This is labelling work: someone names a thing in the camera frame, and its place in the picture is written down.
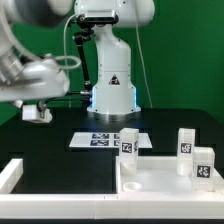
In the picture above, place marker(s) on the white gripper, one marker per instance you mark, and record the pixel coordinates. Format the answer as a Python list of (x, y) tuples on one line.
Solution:
[(39, 80)]

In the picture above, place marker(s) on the white square table top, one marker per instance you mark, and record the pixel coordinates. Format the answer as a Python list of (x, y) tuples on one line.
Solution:
[(151, 174)]

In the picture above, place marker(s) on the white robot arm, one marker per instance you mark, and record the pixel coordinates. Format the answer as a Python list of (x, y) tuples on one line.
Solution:
[(113, 95)]

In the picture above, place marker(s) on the white marker tag sheet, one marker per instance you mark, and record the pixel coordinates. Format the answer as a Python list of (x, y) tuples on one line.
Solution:
[(94, 140)]

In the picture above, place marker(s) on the white U-shaped obstacle fence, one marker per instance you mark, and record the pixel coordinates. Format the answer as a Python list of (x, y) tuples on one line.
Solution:
[(121, 205)]

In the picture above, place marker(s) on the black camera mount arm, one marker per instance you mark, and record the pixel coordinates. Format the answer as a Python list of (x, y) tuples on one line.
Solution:
[(80, 38)]

